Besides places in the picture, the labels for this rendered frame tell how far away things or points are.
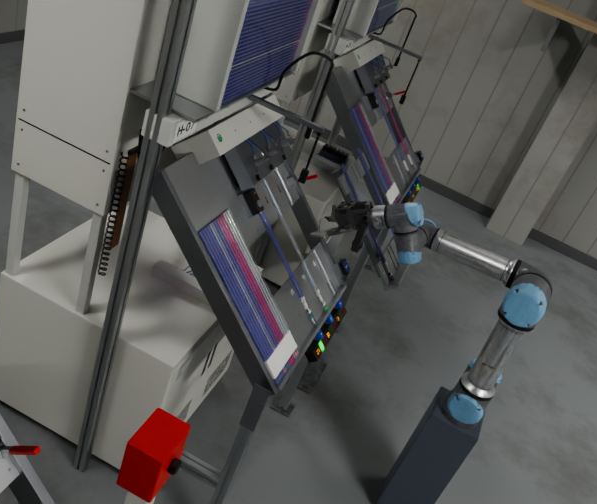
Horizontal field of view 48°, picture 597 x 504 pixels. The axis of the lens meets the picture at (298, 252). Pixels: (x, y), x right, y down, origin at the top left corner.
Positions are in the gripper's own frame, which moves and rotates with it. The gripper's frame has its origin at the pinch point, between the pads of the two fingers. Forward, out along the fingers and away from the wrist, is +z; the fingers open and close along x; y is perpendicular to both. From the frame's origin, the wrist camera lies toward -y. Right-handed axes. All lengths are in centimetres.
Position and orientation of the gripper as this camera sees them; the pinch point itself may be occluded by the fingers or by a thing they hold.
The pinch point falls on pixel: (317, 227)
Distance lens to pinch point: 220.7
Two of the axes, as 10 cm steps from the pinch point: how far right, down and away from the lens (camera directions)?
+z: -9.1, 0.5, 4.0
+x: -3.5, 4.1, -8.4
